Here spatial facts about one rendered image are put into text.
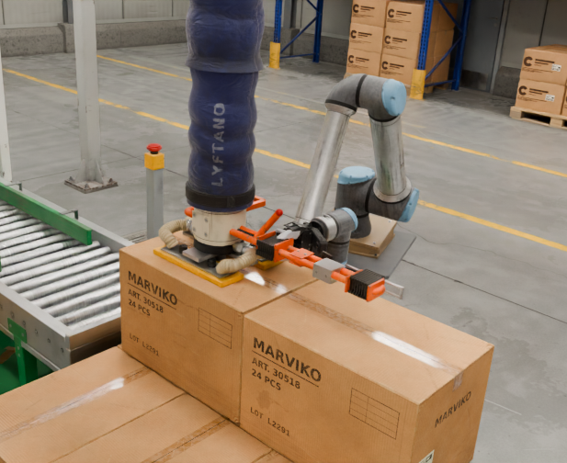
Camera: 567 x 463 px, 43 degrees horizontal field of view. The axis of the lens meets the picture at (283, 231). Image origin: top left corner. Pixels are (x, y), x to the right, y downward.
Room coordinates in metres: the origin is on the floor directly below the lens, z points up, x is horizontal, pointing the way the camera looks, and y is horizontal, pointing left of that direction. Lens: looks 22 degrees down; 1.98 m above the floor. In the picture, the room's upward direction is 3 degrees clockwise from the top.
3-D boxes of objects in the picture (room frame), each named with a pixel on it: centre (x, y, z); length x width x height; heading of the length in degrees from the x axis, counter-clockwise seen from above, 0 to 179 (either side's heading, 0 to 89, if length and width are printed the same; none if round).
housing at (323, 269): (1.92, -0.14, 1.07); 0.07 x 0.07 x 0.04; 49
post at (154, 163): (3.26, 0.62, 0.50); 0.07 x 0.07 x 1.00; 49
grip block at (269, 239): (2.06, 0.02, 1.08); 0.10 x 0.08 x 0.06; 139
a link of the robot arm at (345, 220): (2.29, -0.19, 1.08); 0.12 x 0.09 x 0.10; 138
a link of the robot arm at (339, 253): (2.31, -0.17, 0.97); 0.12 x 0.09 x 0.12; 63
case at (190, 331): (2.21, 0.20, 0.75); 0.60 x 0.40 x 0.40; 49
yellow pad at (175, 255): (2.16, 0.28, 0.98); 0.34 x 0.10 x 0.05; 49
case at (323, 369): (1.82, -0.26, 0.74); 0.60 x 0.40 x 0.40; 49
